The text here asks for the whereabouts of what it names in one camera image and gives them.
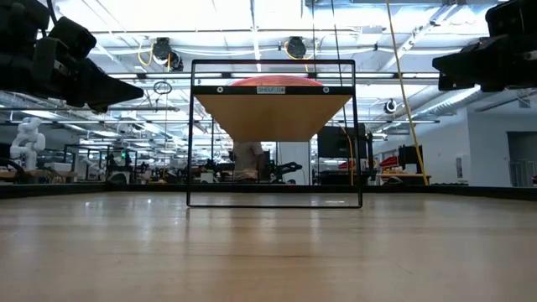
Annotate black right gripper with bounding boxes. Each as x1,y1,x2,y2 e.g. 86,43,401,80
431,33,537,92

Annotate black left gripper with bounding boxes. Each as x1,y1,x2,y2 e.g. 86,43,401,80
0,37,144,113

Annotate clear pink plate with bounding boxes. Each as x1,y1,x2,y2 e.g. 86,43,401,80
229,74,325,88

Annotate black monitor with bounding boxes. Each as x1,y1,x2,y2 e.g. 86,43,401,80
317,124,369,159

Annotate person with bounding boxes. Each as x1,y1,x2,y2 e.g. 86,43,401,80
232,141,265,182

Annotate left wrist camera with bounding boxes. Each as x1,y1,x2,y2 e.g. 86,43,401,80
46,15,98,60

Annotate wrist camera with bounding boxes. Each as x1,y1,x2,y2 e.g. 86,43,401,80
46,15,98,60
485,0,537,39

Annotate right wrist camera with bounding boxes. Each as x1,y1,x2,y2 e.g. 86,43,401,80
485,0,537,39

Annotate yellow cable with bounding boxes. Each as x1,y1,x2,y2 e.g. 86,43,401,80
384,0,430,186

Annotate black cable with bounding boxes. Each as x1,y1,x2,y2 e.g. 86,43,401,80
330,0,353,185

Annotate wooden shelf with black frame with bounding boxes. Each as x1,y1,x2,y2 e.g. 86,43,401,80
186,58,364,210

